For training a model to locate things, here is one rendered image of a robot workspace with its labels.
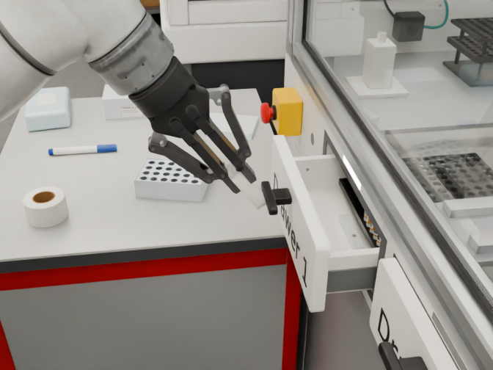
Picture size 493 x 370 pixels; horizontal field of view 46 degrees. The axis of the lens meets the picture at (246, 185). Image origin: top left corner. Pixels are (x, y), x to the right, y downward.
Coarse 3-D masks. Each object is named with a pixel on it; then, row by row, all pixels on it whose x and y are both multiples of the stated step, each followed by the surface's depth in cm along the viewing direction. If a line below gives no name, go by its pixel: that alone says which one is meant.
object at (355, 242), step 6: (342, 216) 87; (348, 216) 87; (342, 222) 86; (348, 222) 86; (348, 228) 84; (354, 228) 84; (348, 234) 83; (354, 234) 83; (348, 240) 83; (354, 240) 82; (360, 240) 82; (354, 246) 81; (360, 246) 81
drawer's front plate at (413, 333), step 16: (384, 272) 65; (400, 272) 64; (384, 288) 66; (400, 288) 62; (384, 304) 66; (400, 304) 61; (416, 304) 60; (384, 320) 66; (400, 320) 62; (416, 320) 58; (384, 336) 67; (400, 336) 62; (416, 336) 58; (432, 336) 56; (400, 352) 62; (416, 352) 58; (432, 352) 55; (432, 368) 54; (448, 368) 53
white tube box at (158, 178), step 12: (144, 168) 109; (156, 168) 110; (168, 168) 110; (180, 168) 109; (144, 180) 105; (156, 180) 106; (168, 180) 106; (180, 180) 106; (192, 180) 106; (144, 192) 106; (156, 192) 106; (168, 192) 106; (180, 192) 105; (192, 192) 105; (204, 192) 107
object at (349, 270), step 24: (312, 168) 93; (336, 168) 94; (312, 192) 95; (336, 192) 95; (336, 216) 89; (336, 240) 84; (336, 264) 72; (360, 264) 73; (336, 288) 74; (360, 288) 75
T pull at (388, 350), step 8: (384, 344) 58; (384, 352) 57; (392, 352) 57; (384, 360) 57; (392, 360) 56; (400, 360) 56; (408, 360) 56; (416, 360) 56; (392, 368) 55; (400, 368) 55; (408, 368) 55; (416, 368) 55; (424, 368) 55
